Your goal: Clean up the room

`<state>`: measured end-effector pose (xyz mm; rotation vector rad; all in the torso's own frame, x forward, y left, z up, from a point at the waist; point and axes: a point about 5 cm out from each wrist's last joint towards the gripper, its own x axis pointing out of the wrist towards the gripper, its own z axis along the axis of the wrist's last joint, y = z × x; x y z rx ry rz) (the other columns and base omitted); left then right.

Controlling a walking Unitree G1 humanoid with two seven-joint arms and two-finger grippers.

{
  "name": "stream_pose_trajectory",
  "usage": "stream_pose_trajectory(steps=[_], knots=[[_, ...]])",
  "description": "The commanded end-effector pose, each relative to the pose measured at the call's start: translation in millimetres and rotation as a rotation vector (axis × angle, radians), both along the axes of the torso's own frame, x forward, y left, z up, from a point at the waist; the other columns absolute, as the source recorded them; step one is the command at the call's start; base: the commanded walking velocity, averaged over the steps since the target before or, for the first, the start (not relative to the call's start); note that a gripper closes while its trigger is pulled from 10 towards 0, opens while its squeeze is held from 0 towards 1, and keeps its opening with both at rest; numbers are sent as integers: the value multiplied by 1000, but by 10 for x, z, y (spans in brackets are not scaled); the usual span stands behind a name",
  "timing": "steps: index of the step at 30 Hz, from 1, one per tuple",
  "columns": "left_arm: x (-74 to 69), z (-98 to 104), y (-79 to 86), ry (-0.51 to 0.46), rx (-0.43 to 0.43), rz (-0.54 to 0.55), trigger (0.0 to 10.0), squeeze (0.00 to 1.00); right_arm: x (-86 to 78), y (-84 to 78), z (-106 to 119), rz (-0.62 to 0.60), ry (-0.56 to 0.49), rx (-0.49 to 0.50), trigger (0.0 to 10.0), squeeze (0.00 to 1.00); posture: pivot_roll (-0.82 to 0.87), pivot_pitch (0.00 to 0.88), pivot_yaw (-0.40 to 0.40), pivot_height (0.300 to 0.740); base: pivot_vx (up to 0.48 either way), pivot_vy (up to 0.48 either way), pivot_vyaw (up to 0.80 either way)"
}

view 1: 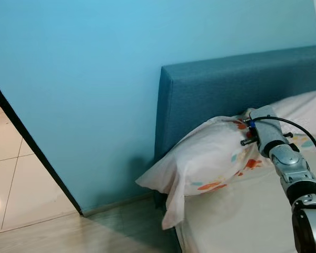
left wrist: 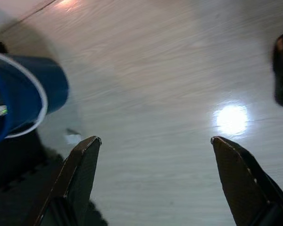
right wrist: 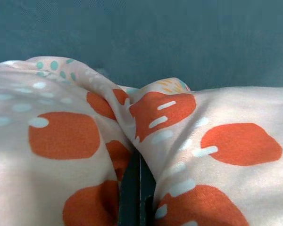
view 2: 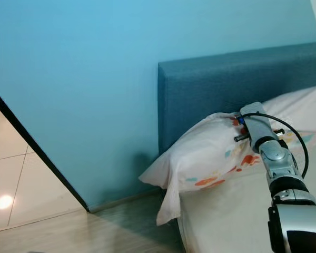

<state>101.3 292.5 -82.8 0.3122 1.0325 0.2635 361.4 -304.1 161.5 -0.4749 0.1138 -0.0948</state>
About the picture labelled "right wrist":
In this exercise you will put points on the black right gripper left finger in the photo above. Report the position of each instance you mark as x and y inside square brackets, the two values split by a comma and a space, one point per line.
[130, 193]

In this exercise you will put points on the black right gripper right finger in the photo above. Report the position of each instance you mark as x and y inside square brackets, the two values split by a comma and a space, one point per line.
[146, 195]

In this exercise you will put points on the pink patterned pillow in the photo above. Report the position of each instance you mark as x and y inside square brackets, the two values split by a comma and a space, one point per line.
[61, 141]

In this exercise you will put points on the blue upholstered headboard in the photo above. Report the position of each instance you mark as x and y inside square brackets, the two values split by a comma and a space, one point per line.
[141, 35]

